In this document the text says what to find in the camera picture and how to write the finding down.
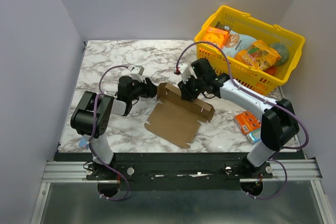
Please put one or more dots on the blue white small box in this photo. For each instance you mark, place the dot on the blue white small box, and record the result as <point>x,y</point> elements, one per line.
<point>254,136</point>

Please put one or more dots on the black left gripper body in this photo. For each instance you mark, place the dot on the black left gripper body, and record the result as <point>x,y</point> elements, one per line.
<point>139,89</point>

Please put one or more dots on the light blue snack bag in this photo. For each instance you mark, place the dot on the light blue snack bag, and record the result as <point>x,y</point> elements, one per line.
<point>237,42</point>

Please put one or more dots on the brown cardboard box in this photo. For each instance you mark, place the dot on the brown cardboard box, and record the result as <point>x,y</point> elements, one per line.
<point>176,120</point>

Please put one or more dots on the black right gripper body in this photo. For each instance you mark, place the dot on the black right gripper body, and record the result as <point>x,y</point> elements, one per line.
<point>188,91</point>

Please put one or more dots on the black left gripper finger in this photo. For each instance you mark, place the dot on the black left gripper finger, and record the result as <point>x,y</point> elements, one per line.
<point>148,82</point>
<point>151,90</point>

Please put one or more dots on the orange snack box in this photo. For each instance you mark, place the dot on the orange snack box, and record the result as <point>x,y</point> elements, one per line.
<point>216,36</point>

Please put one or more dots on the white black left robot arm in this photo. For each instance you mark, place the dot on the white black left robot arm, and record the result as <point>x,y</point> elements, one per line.
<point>92,114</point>

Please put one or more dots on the aluminium rail frame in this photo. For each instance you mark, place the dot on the aluminium rail frame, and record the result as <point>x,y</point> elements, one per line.
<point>73,172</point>

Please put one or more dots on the orange candy bag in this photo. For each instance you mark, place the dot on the orange candy bag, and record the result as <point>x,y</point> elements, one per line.
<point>258,56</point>

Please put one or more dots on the orange round item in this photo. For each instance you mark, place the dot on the orange round item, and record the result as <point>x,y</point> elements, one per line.
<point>271,71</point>

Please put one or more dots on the green steel scouring pad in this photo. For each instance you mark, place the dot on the green steel scouring pad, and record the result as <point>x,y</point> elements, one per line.
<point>283,52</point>

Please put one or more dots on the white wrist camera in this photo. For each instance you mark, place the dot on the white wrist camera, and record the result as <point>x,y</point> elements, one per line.
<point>136,72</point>
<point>184,71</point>

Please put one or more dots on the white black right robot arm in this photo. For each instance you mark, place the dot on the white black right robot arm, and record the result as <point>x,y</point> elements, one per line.
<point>276,117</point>

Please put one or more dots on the yellow plastic basket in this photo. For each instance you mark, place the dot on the yellow plastic basket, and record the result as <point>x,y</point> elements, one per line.
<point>231,19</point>

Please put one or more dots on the blue small tag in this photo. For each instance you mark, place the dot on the blue small tag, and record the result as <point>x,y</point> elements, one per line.
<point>84,142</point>

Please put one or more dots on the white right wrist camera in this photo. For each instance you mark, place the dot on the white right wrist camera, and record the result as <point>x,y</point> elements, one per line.
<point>184,71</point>

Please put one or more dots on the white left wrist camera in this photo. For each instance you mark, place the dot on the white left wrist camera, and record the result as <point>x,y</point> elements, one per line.
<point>136,72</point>

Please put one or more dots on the orange small box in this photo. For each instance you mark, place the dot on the orange small box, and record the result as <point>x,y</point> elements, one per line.
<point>247,122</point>

